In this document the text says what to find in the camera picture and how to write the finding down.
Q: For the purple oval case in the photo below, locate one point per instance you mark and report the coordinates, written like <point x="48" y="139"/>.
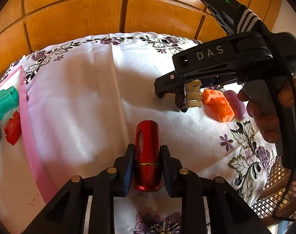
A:
<point x="237" y="104"/>

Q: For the teal ribbed toy cylinder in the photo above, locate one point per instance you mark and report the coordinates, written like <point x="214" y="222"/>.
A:
<point x="4" y="101"/>

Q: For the red toy block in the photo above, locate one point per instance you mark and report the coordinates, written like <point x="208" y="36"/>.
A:
<point x="13" y="129"/>

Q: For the orange linked toy cubes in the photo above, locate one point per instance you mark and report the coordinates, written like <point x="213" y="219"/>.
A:
<point x="218" y="107"/>

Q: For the wooden panelled wardrobe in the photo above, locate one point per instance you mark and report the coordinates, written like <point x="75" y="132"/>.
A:
<point x="77" y="17"/>

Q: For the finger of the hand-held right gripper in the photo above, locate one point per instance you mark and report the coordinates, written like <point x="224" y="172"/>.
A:
<point x="165" y="84"/>
<point x="213" y="84"/>

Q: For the red metallic cylinder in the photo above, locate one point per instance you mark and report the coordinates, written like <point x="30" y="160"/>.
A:
<point x="148" y="151"/>

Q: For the wicker chair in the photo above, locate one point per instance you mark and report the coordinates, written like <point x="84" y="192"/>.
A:
<point x="272" y="190"/>

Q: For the pink rimmed tray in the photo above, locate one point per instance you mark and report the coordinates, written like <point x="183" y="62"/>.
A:
<point x="26" y="117"/>

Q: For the maroon hairbrush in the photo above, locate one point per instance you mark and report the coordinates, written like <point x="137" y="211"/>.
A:
<point x="187" y="97"/>

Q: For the white embroidered floral tablecloth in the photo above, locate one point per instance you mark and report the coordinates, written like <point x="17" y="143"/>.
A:
<point x="89" y="90"/>

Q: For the person's right hand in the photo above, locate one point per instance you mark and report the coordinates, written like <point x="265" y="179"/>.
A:
<point x="267" y="124"/>

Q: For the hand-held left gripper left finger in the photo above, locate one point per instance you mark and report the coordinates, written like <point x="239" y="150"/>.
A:
<point x="128" y="173"/>

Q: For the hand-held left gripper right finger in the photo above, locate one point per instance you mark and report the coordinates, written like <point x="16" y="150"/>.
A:
<point x="167" y="171"/>

